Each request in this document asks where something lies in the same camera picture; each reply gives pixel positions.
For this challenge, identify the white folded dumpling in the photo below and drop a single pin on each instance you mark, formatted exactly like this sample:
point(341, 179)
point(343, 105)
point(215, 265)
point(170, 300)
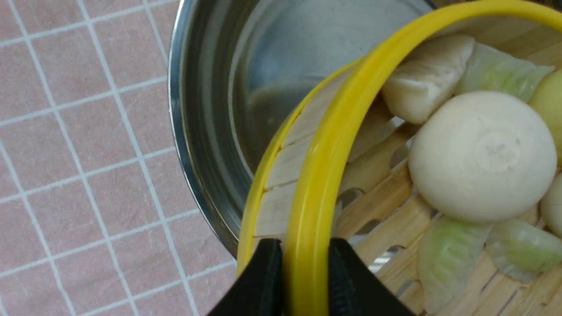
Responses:
point(427, 77)

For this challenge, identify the stainless steel pot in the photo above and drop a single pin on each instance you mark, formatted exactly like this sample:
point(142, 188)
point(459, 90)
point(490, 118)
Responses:
point(238, 68)

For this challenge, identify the pink checkered tablecloth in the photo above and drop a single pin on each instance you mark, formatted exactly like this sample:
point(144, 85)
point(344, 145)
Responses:
point(96, 217)

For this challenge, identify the yellowish round bun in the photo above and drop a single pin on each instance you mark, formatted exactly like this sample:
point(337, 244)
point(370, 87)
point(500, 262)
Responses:
point(547, 102)

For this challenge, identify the green dumpling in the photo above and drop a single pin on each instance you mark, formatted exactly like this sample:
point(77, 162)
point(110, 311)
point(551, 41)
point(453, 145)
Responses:
point(493, 70)
point(523, 251)
point(447, 255)

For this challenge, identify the green dumpling lower left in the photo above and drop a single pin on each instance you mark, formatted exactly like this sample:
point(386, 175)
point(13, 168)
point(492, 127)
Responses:
point(447, 255)

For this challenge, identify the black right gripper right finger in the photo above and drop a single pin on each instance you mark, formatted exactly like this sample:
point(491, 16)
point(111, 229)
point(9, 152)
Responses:
point(353, 290)

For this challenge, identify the white round steamed bun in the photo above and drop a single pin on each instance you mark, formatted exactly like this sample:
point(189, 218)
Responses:
point(483, 157)

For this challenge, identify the green dumpling upper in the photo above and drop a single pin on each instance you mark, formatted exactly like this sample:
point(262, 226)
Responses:
point(493, 70)

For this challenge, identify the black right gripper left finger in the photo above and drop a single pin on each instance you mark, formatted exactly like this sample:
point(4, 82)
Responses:
point(259, 290)

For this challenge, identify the yellow rimmed bamboo steamer basket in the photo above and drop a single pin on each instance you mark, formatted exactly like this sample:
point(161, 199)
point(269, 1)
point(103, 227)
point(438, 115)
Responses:
point(338, 168)

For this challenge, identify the green dumpling lower right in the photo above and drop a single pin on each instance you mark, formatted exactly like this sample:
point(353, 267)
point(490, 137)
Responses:
point(523, 251)

